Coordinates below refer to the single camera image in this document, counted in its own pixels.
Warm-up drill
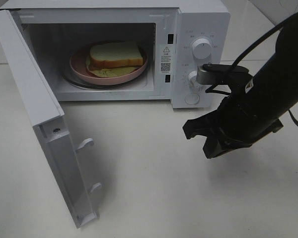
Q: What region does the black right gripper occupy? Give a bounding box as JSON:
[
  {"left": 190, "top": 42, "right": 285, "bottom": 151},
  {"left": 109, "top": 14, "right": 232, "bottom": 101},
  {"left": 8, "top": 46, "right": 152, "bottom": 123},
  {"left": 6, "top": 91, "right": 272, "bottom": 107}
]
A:
[{"left": 182, "top": 74, "right": 283, "bottom": 159}]

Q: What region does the round white door release button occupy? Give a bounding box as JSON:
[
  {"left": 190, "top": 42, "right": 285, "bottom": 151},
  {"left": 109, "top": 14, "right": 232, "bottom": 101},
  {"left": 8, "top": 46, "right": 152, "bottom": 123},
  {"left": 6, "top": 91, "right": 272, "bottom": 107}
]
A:
[{"left": 185, "top": 93, "right": 200, "bottom": 105}]

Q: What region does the white microwave knob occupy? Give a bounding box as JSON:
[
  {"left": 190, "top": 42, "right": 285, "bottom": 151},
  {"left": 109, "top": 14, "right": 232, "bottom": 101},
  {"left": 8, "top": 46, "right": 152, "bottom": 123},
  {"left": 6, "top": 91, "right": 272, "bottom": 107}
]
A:
[
  {"left": 192, "top": 37, "right": 213, "bottom": 60},
  {"left": 187, "top": 70, "right": 202, "bottom": 88}
]

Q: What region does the white bread sandwich slice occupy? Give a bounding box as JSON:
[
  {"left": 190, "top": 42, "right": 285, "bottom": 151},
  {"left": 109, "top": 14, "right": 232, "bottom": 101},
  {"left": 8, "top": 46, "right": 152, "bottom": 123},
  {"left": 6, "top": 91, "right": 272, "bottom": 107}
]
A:
[{"left": 89, "top": 42, "right": 144, "bottom": 68}]

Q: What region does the pink plate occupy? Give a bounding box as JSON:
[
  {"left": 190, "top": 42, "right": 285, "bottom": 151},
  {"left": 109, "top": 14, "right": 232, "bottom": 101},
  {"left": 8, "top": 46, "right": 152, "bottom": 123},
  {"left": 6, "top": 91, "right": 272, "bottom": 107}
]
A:
[{"left": 70, "top": 42, "right": 149, "bottom": 85}]

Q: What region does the white microwave door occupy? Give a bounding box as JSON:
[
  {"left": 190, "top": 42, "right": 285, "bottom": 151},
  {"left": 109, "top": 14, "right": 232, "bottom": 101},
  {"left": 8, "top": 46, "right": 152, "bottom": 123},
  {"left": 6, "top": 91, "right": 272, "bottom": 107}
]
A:
[{"left": 0, "top": 10, "right": 102, "bottom": 228}]

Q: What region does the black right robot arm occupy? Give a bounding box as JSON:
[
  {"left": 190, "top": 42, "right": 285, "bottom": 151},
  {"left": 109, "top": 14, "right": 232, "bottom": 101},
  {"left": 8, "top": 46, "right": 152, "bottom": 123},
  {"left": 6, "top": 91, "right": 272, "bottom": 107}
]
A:
[{"left": 183, "top": 12, "right": 298, "bottom": 159}]

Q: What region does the warning label sticker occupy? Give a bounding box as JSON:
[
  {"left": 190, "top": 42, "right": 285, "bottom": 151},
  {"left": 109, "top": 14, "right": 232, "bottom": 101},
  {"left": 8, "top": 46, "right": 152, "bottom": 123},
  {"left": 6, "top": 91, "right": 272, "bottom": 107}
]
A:
[{"left": 159, "top": 44, "right": 174, "bottom": 73}]

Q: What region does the white microwave oven body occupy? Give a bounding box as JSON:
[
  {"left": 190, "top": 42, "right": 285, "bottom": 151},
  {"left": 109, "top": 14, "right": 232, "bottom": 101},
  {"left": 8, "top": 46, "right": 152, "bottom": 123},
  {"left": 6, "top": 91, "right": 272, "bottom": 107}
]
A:
[{"left": 0, "top": 0, "right": 230, "bottom": 108}]

